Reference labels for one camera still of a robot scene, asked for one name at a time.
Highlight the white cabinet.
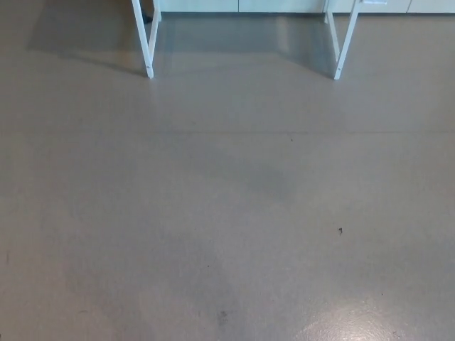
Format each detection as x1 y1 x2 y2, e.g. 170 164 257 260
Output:
156 0 455 15

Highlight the white metal desk leg frame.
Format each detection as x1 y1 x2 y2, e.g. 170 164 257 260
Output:
131 0 162 80
323 0 388 80

